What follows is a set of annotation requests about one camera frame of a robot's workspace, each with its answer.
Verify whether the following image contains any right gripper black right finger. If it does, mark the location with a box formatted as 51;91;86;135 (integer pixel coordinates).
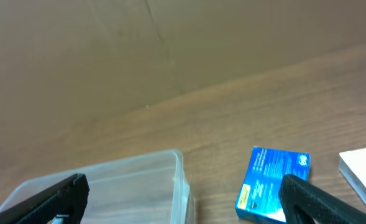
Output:
279;174;366;224

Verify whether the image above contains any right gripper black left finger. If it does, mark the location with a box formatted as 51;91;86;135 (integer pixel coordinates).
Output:
0;173;89;224

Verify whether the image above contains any blue medicine box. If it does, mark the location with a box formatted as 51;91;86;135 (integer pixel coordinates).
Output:
235;146;311;223

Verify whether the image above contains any clear plastic container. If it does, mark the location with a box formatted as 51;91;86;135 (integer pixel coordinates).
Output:
0;149;196;224

